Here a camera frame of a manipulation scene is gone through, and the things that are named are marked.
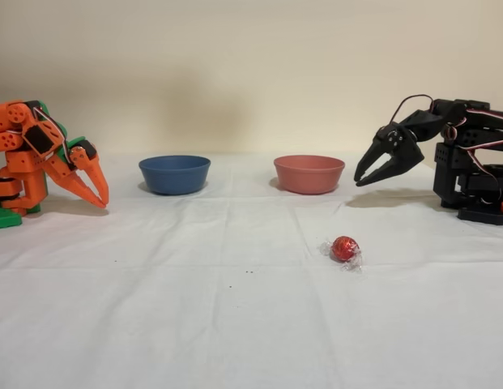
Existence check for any red candy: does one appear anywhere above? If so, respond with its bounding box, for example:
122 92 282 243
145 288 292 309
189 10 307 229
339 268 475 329
320 235 364 273

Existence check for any red bowl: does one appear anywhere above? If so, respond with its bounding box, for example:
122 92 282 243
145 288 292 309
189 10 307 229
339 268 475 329
273 155 346 195

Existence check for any blue bowl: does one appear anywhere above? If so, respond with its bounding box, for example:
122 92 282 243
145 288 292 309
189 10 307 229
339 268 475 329
138 155 212 196

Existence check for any white tablecloth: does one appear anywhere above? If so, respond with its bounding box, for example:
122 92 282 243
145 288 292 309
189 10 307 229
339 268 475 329
0 152 503 389

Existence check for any red white black servo cable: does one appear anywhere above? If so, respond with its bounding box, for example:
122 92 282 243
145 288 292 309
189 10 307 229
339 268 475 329
390 94 436 125
441 105 503 203
31 102 75 164

